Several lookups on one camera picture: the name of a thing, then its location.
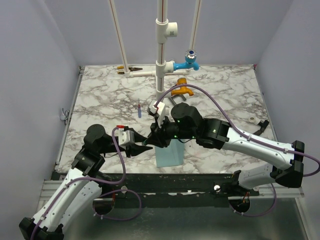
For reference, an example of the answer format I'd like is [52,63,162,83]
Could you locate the black handle tool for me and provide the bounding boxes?
[253,120,270,136]

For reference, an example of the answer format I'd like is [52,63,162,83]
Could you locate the black metal base rail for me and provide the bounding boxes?
[82,173,276,212]

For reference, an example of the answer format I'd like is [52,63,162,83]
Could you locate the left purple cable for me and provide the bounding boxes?
[29,127,142,240]

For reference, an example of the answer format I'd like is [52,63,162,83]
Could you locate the grey metal rod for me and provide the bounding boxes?
[168,94,187,106]

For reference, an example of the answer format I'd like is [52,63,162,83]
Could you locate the orange handled pliers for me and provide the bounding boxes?
[116,65,143,75]

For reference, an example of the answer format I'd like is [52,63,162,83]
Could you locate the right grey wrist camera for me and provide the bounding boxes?
[147,100,166,128]

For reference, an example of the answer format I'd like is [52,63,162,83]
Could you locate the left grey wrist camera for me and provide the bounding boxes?
[118,129,135,148]

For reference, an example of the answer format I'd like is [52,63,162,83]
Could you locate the blue plastic faucet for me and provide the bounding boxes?
[173,49,200,71]

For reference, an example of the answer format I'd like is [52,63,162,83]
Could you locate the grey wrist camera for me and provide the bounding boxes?
[147,100,166,128]
[118,129,135,148]

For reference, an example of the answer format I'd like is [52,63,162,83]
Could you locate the blue pen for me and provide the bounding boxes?
[137,104,142,118]

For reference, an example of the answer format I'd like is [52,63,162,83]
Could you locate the white pvc pipe frame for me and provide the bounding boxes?
[107,0,202,103]

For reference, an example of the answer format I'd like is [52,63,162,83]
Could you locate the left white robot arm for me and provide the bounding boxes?
[19,124,150,240]

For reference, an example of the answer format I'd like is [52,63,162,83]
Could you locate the white tape roll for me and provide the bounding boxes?
[248,116,261,125]

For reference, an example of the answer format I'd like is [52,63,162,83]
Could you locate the green white glue stick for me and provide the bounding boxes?
[141,140,148,146]

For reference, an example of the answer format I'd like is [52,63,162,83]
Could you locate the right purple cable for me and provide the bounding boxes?
[154,83,320,217]

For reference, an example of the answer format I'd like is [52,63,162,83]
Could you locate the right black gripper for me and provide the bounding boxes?
[145,114,197,148]

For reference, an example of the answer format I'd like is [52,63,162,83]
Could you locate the orange plastic faucet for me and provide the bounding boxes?
[171,77,194,96]

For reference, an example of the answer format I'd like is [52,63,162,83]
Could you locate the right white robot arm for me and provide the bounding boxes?
[145,102,305,196]

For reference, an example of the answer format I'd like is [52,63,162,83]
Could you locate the purple cable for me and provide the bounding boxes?
[29,127,142,240]
[154,83,320,217]

